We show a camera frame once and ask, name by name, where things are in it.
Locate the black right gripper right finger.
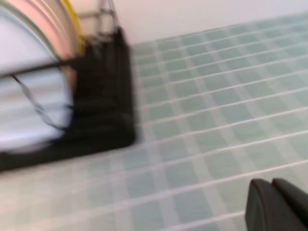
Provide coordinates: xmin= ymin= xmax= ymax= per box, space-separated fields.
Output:
xmin=272 ymin=178 xmax=308 ymax=231

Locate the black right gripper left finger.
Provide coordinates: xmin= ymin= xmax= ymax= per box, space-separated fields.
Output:
xmin=244 ymin=178 xmax=299 ymax=231

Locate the light blue plate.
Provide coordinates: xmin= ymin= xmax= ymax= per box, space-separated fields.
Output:
xmin=0 ymin=9 xmax=76 ymax=154

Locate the yellow plate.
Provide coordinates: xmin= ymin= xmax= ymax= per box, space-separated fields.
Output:
xmin=60 ymin=0 xmax=87 ymax=56

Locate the pink plate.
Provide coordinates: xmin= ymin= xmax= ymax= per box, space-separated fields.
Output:
xmin=7 ymin=0 xmax=79 ymax=97

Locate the green checkered tablecloth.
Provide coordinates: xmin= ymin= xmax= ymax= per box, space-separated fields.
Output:
xmin=0 ymin=12 xmax=308 ymax=231

